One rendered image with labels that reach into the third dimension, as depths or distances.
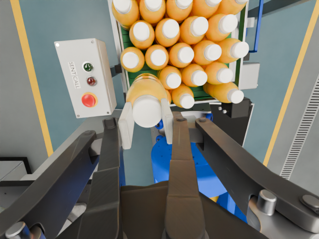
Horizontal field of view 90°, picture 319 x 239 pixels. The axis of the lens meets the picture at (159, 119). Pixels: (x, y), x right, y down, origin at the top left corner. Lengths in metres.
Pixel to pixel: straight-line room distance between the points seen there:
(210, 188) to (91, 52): 0.46
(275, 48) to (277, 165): 1.41
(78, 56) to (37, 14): 1.33
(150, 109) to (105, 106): 0.29
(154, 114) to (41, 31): 1.62
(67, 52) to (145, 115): 0.32
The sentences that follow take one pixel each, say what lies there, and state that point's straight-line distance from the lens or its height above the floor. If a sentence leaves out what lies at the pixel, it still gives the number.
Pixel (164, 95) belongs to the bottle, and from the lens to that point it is 0.25.
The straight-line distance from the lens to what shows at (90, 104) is 0.47.
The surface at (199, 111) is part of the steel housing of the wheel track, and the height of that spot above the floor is 0.95.
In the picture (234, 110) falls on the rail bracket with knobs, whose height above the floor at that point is 1.00.
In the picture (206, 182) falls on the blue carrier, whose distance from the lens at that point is 0.45.
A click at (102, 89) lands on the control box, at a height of 1.10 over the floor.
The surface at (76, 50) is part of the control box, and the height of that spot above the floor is 1.10.
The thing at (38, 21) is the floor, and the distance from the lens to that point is 1.78.
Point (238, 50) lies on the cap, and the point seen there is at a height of 1.11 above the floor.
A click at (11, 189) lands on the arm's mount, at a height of 1.03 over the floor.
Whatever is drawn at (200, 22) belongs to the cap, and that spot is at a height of 1.11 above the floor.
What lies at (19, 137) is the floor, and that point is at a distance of 2.16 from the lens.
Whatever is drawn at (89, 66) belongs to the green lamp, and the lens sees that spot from 0.46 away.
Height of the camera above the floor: 1.54
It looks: 68 degrees down
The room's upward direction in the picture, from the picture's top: 168 degrees clockwise
